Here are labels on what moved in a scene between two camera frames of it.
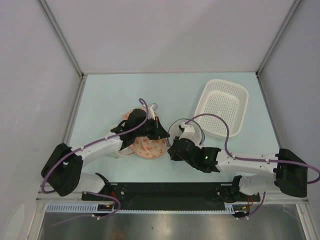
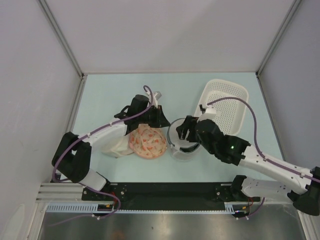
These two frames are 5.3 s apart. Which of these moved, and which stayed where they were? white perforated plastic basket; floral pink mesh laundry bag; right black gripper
Moved: right black gripper
Stayed: floral pink mesh laundry bag; white perforated plastic basket
